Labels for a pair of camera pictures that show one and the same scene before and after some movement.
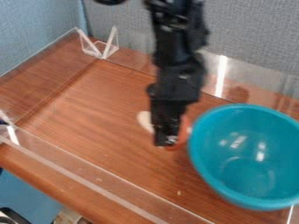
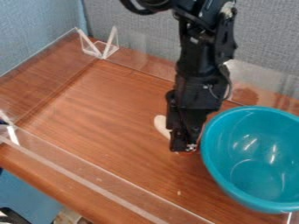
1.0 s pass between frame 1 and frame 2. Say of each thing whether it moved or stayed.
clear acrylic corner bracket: stayed
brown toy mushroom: moved
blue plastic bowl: stayed
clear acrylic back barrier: stayed
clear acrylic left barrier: stayed
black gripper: moved
